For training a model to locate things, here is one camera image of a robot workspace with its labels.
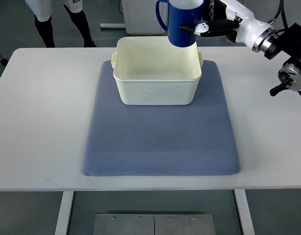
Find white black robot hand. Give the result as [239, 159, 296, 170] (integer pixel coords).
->
[191, 0, 275, 52]

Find blue mug white inside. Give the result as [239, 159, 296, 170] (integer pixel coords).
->
[155, 0, 204, 47]

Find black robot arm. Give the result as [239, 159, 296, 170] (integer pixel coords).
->
[264, 0, 301, 96]

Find cream plastic box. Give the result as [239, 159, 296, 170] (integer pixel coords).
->
[111, 36, 203, 105]

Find grey floor outlet plate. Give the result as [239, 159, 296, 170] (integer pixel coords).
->
[219, 36, 235, 45]

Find blue textured mat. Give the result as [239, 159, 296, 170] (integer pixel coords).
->
[82, 60, 240, 176]

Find person in black leggings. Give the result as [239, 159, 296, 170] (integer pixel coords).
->
[24, 0, 97, 48]

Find right white table leg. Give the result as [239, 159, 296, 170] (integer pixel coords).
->
[234, 189, 255, 235]

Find white table leg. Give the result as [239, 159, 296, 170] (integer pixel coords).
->
[55, 191, 74, 235]
[234, 189, 255, 235]

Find metal floor plate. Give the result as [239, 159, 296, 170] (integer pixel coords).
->
[93, 214, 216, 235]

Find left white table leg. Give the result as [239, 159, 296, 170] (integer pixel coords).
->
[55, 191, 74, 235]

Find white pedestal cabinet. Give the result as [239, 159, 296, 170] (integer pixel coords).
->
[99, 0, 169, 35]

